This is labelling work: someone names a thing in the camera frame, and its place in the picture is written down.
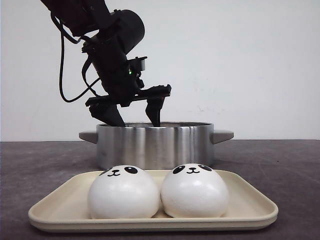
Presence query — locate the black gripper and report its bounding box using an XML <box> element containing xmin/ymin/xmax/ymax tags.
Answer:
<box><xmin>82</xmin><ymin>35</ymin><xmax>171</xmax><ymax>127</ymax></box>

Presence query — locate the panda bun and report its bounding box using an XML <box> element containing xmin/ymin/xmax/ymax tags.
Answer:
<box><xmin>160</xmin><ymin>163</ymin><xmax>230</xmax><ymax>218</ymax></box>
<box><xmin>87</xmin><ymin>165</ymin><xmax>160</xmax><ymax>219</ymax></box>

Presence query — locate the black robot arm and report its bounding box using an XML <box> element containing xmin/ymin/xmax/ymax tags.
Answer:
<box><xmin>44</xmin><ymin>0</ymin><xmax>171</xmax><ymax>127</ymax></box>

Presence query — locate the stainless steel pot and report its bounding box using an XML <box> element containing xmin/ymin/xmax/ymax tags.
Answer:
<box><xmin>79</xmin><ymin>122</ymin><xmax>234</xmax><ymax>170</ymax></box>

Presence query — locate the beige rectangular tray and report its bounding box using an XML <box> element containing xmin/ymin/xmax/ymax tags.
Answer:
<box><xmin>28</xmin><ymin>170</ymin><xmax>279</xmax><ymax>233</ymax></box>

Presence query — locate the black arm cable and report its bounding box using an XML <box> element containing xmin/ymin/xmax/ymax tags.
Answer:
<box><xmin>49</xmin><ymin>9</ymin><xmax>102</xmax><ymax>103</ymax></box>

